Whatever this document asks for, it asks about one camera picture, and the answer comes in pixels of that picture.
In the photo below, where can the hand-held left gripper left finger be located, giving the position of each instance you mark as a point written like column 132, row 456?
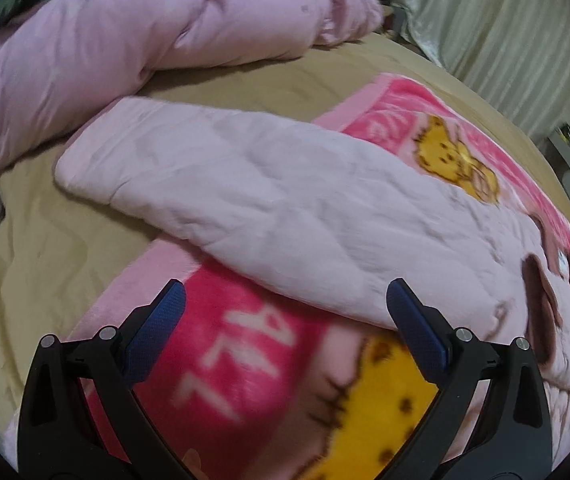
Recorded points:
column 159, row 317

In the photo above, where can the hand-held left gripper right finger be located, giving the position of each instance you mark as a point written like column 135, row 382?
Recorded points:
column 417, row 325

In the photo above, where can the light pink quilted coat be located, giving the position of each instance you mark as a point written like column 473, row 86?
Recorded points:
column 265, row 200

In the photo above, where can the pink bear printed blanket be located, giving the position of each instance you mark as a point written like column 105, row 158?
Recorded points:
column 245, row 360

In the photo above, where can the pink comforter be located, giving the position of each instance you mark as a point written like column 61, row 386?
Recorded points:
column 90, row 45

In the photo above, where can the pale striped curtain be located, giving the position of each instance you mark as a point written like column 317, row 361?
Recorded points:
column 505, row 25

